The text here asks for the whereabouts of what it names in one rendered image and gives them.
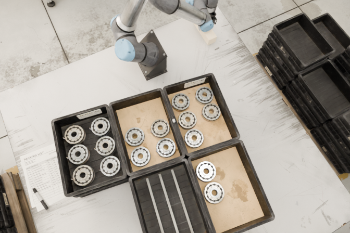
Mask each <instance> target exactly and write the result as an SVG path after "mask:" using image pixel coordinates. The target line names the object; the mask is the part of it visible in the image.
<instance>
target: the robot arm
mask: <svg viewBox="0 0 350 233"><path fill-rule="evenodd" d="M147 1H149V2H150V3H151V4H152V5H153V6H154V7H156V8H157V9H159V10H160V11H162V12H164V13H166V14H168V15H172V14H174V15H176V16H178V17H180V18H183V19H185V20H187V21H189V22H192V23H194V24H196V25H198V29H199V31H200V30H201V31H202V32H207V31H209V30H211V29H212V28H213V27H214V24H216V22H217V18H216V17H215V16H216V15H217V14H216V12H215V11H216V8H217V4H218V1H219V0H185V1H183V0H128V1H127V4H126V6H125V8H124V10H123V12H122V14H118V15H116V16H115V17H113V18H112V20H111V22H110V25H111V30H112V32H113V34H114V37H115V40H116V43H115V54H116V56H117V57H118V58H119V59H120V60H123V61H126V62H137V63H140V64H141V65H143V66H145V67H152V66H153V65H155V64H156V62H157V60H158V57H159V50H158V47H157V45H156V44H155V43H153V42H144V43H139V42H138V41H137V39H136V36H135V33H134V31H135V29H136V26H137V23H136V21H137V20H138V18H139V16H140V14H141V12H142V10H143V9H144V7H145V5H146V3H147ZM215 21H216V22H215Z"/></svg>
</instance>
